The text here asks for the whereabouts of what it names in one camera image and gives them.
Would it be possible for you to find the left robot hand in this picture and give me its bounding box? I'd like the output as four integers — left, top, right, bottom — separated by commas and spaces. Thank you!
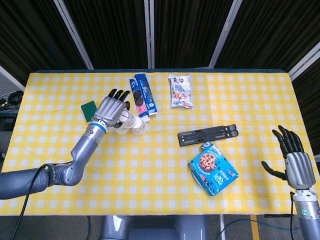
92, 88, 132, 129

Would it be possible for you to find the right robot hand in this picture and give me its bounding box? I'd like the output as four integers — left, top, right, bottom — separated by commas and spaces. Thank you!
261, 124, 316, 190

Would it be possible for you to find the white paper cup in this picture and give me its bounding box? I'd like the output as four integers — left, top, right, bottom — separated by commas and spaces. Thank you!
131, 117, 148, 136
114, 121, 132, 135
119, 110, 138, 126

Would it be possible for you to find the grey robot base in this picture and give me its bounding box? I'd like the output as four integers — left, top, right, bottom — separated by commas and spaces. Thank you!
99, 214, 208, 240

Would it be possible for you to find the green and yellow sponge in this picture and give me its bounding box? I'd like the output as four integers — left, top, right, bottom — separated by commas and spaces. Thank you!
80, 100, 98, 123

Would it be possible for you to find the dark blue sandwich cookie box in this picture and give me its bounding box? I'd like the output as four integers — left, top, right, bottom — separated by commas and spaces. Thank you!
129, 72, 159, 123

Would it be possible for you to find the yellow checkered tablecloth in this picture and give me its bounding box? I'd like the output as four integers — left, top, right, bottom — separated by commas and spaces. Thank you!
0, 72, 320, 216

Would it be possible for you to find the white snack bag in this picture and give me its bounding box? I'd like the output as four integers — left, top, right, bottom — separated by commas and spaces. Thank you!
167, 73, 195, 109

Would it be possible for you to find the dark corrugated partition panel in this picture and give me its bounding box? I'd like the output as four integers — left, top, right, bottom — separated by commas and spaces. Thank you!
216, 0, 320, 73
62, 0, 151, 70
0, 0, 88, 78
153, 0, 235, 69

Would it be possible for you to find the teal chocolate chip cookie box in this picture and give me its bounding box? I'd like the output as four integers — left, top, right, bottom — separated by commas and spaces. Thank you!
187, 141, 240, 197

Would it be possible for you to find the black folding stand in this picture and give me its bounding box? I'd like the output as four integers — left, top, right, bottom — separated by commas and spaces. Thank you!
177, 123, 239, 147

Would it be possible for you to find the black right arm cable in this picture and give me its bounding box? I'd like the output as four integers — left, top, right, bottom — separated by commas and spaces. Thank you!
288, 191, 297, 240

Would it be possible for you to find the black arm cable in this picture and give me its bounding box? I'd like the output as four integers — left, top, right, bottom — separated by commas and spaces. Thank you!
19, 163, 50, 216
288, 191, 297, 240

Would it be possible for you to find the blue floor cable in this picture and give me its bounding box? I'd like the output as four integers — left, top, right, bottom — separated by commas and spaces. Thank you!
219, 218, 301, 240

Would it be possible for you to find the grey partition frame post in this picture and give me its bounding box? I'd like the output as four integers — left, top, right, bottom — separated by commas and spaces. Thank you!
208, 0, 242, 69
288, 41, 320, 81
0, 65, 26, 92
144, 0, 156, 70
53, 0, 95, 70

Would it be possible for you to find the black cable bundle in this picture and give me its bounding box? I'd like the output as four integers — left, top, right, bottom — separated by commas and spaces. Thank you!
0, 90, 25, 111

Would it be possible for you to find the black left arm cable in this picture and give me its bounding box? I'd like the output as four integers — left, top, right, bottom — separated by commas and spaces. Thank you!
19, 163, 50, 216

